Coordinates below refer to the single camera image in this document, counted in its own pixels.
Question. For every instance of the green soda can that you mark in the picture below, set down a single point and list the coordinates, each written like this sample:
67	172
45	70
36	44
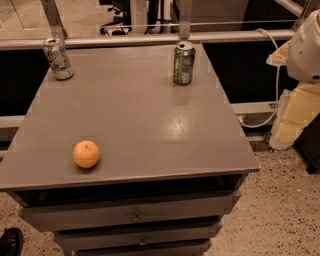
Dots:
184	55

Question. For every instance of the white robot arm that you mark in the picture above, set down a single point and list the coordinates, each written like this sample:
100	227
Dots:
303	61

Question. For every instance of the white 7up can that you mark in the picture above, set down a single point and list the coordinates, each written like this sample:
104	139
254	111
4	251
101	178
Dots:
56	54

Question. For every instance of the grey drawer cabinet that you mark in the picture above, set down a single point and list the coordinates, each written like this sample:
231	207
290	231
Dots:
155	138

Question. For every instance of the orange fruit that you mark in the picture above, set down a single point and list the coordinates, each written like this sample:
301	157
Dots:
86	154

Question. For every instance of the top grey drawer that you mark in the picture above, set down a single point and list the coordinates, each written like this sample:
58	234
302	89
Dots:
131	211

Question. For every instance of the grey drawer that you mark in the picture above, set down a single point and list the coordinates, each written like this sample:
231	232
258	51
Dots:
131	211
178	248
139	236

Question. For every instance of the black office chair base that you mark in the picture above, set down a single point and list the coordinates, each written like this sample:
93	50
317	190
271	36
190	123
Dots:
120	25

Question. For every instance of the middle grey drawer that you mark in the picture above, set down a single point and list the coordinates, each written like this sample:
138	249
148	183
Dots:
139	236

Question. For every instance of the bottom grey drawer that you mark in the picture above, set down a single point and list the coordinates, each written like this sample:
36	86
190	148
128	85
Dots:
178	248

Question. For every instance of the black shoe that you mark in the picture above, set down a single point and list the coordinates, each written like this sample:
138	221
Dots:
11	242

